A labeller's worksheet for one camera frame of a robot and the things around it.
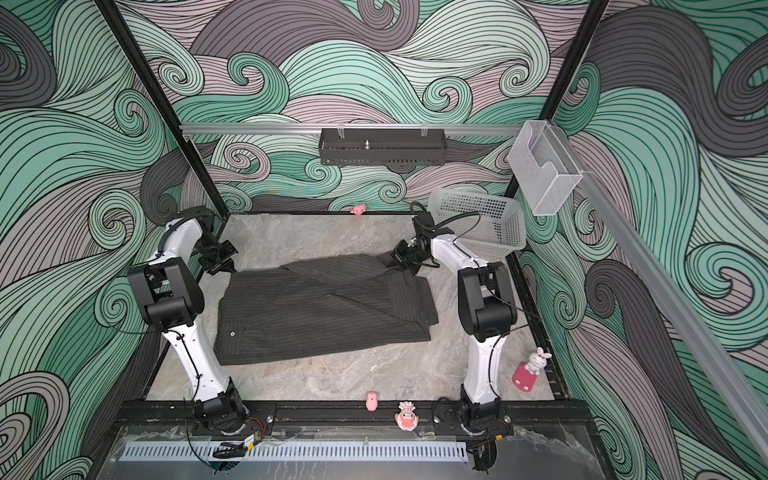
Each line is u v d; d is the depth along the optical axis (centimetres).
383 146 94
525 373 81
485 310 53
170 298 56
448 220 67
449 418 73
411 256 83
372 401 74
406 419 71
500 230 114
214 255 80
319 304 93
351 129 94
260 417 73
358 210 118
